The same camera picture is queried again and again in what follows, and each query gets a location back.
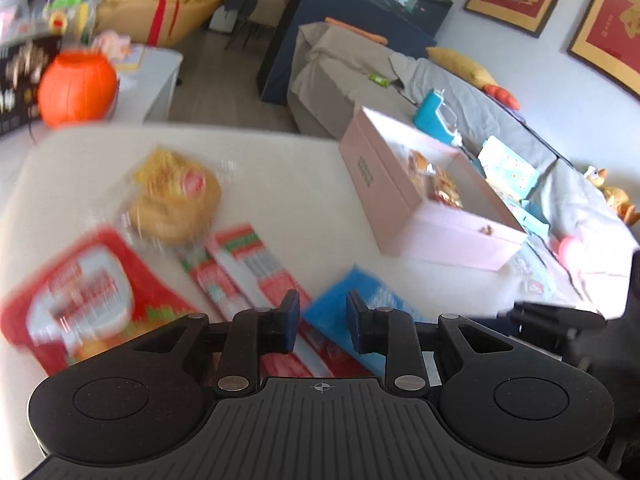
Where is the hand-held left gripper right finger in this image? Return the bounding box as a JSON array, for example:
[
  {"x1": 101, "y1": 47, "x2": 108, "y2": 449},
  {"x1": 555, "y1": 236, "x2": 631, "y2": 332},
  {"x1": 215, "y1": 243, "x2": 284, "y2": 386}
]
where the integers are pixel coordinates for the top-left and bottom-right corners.
[{"x1": 345, "y1": 289, "x2": 518, "y2": 395}]

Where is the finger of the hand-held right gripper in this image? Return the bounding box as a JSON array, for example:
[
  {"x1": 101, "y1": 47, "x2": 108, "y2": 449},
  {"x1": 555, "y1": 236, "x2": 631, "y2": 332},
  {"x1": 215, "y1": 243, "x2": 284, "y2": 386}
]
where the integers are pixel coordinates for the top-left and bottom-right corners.
[
  {"x1": 519, "y1": 331, "x2": 581, "y2": 362},
  {"x1": 510, "y1": 301, "x2": 608, "y2": 335}
]

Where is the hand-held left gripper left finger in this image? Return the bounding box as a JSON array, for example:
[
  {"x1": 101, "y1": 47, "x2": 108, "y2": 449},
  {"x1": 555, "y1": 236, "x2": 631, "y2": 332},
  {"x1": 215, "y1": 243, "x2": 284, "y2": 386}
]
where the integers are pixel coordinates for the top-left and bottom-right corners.
[{"x1": 125, "y1": 289, "x2": 302, "y2": 395}]

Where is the blue snack packet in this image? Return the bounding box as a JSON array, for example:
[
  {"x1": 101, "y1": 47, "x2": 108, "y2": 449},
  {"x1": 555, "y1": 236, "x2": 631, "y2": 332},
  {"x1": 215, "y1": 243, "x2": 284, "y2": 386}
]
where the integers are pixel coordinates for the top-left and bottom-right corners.
[{"x1": 301, "y1": 264, "x2": 432, "y2": 377}]

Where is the red striped snack packet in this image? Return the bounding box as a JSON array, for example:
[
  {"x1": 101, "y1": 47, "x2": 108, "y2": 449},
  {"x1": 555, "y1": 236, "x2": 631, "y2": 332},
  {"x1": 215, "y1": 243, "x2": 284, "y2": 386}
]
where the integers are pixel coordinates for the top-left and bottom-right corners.
[
  {"x1": 205, "y1": 222, "x2": 382, "y2": 379},
  {"x1": 177, "y1": 245, "x2": 256, "y2": 322}
]

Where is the pink cardboard box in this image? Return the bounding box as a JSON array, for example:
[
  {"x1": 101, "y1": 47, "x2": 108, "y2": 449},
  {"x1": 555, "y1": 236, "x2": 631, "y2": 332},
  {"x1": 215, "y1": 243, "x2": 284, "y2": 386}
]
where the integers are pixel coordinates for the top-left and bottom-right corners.
[{"x1": 338, "y1": 106, "x2": 529, "y2": 272}]

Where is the round bun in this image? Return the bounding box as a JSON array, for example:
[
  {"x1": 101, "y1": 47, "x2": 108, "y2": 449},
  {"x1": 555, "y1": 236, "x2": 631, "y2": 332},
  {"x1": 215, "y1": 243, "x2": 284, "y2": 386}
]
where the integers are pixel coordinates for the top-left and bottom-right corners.
[{"x1": 117, "y1": 146, "x2": 223, "y2": 247}]

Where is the red chicken snack packet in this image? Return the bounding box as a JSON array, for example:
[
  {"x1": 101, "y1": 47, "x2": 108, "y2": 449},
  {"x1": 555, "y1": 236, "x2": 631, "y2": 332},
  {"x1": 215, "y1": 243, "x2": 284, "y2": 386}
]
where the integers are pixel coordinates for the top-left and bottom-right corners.
[{"x1": 0, "y1": 225, "x2": 202, "y2": 378}]

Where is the printed play mat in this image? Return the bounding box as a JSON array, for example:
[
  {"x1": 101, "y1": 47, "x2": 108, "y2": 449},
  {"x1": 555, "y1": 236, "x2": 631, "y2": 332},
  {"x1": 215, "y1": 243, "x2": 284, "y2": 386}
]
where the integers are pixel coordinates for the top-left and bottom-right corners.
[{"x1": 510, "y1": 245, "x2": 557, "y2": 302}]

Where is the pink ball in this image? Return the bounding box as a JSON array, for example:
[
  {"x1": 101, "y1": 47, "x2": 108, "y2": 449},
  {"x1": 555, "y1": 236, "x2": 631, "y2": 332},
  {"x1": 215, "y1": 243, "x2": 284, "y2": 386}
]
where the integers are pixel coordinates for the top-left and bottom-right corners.
[{"x1": 557, "y1": 235, "x2": 591, "y2": 267}]

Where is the small teal box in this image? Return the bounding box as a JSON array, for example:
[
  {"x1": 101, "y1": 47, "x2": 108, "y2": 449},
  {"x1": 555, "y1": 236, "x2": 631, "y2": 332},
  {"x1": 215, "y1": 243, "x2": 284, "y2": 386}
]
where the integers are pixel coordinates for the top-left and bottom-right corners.
[{"x1": 520, "y1": 200, "x2": 551, "y2": 236}]

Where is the yellow plush duck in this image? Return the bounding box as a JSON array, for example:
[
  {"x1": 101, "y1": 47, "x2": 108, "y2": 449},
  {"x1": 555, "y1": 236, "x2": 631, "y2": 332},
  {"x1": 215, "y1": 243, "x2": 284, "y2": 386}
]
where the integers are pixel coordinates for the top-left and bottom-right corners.
[{"x1": 584, "y1": 166, "x2": 640, "y2": 225}]

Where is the colourful printed card box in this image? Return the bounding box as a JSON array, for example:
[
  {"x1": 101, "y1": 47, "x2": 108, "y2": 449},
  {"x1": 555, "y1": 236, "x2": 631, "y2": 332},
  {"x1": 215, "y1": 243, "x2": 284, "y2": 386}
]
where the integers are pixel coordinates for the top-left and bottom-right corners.
[{"x1": 477, "y1": 136, "x2": 541, "y2": 196}]

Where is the teal toy case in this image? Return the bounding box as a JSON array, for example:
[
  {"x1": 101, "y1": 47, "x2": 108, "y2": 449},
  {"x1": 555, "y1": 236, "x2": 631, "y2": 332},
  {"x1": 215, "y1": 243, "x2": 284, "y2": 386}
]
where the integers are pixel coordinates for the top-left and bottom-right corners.
[{"x1": 413, "y1": 89, "x2": 461, "y2": 147}]

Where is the orange plush toy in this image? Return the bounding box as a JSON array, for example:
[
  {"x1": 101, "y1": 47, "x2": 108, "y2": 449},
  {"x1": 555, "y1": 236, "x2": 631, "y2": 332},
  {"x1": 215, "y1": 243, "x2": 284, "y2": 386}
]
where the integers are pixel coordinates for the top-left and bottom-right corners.
[{"x1": 482, "y1": 84, "x2": 521, "y2": 111}]

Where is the grey covered sofa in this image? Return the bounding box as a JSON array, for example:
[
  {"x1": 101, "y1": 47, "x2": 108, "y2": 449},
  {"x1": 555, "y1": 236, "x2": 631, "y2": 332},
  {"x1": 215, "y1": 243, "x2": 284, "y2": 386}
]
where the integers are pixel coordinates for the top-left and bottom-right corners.
[{"x1": 287, "y1": 22, "x2": 640, "y2": 322}]

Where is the yellow pillow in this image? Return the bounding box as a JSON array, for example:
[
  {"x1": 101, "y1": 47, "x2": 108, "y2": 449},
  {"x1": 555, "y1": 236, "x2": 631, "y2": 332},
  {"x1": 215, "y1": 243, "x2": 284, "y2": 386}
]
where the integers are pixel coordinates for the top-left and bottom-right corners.
[{"x1": 426, "y1": 47, "x2": 498, "y2": 88}]

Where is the white side table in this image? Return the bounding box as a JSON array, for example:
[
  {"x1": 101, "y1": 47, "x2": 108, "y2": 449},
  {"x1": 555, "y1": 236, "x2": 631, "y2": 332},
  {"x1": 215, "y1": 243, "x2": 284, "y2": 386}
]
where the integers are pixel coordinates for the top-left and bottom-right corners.
[{"x1": 107, "y1": 45, "x2": 183, "y2": 123}]

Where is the long orange plush stick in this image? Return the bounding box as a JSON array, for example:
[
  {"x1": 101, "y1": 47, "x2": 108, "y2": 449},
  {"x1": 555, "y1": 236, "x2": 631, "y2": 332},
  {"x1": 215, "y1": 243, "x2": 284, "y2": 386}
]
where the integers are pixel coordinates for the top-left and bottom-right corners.
[{"x1": 324, "y1": 17, "x2": 388, "y2": 45}]

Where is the dark blue cabinet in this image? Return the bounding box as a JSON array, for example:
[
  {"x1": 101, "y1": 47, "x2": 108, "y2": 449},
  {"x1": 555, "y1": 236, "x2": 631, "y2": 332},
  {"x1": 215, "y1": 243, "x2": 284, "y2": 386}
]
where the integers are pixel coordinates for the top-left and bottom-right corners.
[{"x1": 257, "y1": 0, "x2": 438, "y2": 106}]

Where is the orange pumpkin container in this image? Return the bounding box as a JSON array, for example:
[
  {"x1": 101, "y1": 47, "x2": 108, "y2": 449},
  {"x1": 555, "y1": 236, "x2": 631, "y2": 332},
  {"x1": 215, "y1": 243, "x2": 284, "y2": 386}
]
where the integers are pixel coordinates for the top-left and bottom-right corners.
[{"x1": 37, "y1": 50, "x2": 120, "y2": 128}]

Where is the pink plush toy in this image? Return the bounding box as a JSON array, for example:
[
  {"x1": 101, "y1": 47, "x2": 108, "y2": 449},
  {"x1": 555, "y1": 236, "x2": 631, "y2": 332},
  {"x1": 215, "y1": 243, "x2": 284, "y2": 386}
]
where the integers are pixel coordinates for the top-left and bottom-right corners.
[{"x1": 92, "y1": 30, "x2": 132, "y2": 61}]

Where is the red ribbon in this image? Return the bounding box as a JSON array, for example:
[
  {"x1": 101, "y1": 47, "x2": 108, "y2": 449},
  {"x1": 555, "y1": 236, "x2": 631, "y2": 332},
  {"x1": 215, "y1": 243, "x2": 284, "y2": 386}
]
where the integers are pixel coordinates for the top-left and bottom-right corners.
[{"x1": 147, "y1": 0, "x2": 183, "y2": 46}]

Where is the yellow sofa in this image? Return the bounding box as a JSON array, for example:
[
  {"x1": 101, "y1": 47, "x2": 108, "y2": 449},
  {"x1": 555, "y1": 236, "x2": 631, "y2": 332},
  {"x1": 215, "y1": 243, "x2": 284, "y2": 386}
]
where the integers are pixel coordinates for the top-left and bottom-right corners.
[{"x1": 95, "y1": 0, "x2": 236, "y2": 48}]

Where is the black snack bag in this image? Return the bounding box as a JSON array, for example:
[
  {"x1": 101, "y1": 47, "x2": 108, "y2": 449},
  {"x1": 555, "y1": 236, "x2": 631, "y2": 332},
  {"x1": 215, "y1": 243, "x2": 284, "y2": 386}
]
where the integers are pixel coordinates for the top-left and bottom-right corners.
[{"x1": 0, "y1": 35, "x2": 63, "y2": 137}]

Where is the cluster of colourful toys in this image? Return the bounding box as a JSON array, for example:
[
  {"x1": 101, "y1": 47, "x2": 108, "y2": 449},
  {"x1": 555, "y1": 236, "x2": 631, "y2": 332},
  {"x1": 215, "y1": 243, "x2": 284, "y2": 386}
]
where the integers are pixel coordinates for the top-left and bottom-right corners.
[{"x1": 45, "y1": 0, "x2": 101, "y2": 36}]

